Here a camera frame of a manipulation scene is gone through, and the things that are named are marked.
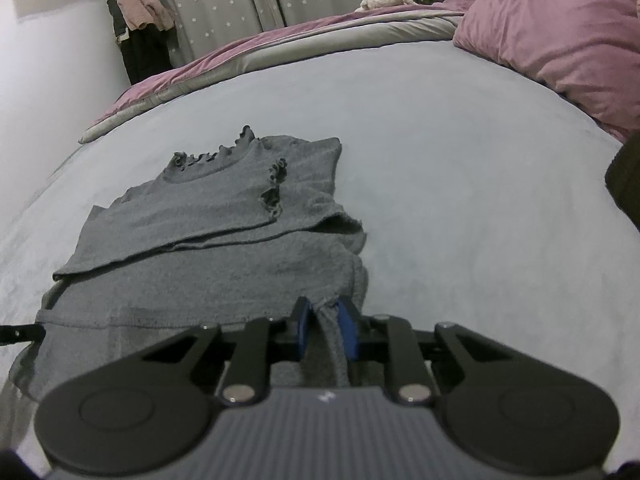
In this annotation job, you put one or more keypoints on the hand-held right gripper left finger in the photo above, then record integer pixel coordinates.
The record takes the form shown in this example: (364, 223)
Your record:
(301, 329)

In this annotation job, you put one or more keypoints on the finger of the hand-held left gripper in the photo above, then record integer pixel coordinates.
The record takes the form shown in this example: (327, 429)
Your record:
(22, 335)

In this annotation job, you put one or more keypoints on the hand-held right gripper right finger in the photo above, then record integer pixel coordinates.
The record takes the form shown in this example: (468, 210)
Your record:
(346, 331)

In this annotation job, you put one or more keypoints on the grey knit ruffled top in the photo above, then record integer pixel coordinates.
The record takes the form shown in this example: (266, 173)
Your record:
(200, 220)

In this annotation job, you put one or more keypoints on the black hanging clothes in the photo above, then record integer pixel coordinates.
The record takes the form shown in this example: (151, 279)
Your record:
(147, 55)

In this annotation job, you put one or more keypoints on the light grey bed sheet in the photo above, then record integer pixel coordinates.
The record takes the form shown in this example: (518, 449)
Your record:
(450, 185)

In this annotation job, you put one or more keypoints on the pink and grey duvet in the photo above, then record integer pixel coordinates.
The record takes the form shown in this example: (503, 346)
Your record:
(275, 42)

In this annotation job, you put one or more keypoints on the pink hanging garment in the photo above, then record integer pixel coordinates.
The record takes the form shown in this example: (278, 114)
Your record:
(142, 5)

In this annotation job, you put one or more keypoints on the large pink pillow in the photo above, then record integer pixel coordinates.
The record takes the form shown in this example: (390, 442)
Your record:
(555, 25)

